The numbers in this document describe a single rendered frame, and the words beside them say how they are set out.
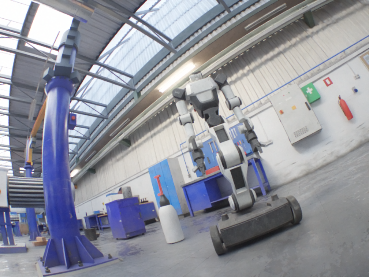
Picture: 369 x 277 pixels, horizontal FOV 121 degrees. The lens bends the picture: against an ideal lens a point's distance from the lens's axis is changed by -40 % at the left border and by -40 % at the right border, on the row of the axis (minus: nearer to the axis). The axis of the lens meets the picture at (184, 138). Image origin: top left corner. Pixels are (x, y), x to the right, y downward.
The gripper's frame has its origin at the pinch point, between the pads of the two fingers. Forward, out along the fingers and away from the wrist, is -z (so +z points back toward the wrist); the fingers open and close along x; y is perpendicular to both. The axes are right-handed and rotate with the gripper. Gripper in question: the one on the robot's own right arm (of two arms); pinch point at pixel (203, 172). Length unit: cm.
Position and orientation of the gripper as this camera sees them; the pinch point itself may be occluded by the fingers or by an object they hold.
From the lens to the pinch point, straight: 127.7
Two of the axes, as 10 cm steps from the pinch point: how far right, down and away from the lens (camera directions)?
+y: 9.4, -3.3, -0.7
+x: -2.3, -4.8, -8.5
